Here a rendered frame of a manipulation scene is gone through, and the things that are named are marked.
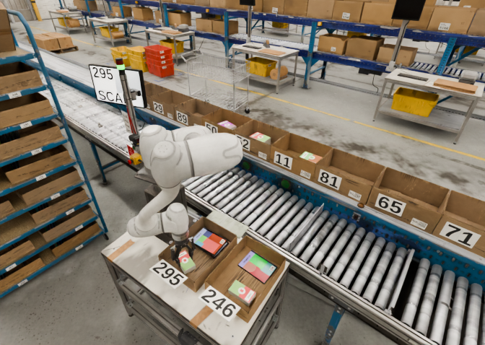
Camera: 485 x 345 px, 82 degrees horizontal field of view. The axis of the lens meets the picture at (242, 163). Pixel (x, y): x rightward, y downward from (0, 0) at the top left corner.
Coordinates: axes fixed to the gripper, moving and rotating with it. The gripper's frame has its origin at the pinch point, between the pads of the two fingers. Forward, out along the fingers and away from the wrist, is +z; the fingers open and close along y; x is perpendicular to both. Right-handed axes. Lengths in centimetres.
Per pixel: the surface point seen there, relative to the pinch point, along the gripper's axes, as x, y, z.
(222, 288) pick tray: -25.9, 9.5, 3.8
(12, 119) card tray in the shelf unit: 117, -57, -58
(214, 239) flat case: 2.0, 21.4, 0.0
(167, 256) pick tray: 8.6, -7.3, 1.4
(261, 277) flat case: -33.6, 30.3, 2.7
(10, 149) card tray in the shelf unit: 115, -65, -39
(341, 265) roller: -54, 74, 5
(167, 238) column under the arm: 23.1, -1.0, 3.7
